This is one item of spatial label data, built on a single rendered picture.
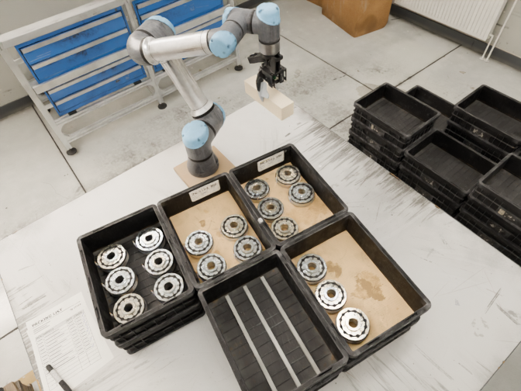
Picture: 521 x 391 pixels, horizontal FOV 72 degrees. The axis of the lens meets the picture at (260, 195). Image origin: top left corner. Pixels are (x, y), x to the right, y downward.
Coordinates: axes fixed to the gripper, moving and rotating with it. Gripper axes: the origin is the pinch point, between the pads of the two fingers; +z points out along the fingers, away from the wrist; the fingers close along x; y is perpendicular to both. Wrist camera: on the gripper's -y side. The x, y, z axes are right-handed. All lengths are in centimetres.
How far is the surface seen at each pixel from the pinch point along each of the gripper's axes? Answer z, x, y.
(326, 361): 26, -46, 84
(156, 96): 96, 3, -161
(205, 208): 26, -44, 12
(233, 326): 26, -62, 58
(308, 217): 26, -15, 43
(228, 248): 26, -47, 33
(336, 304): 23, -33, 74
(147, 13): 32, 18, -163
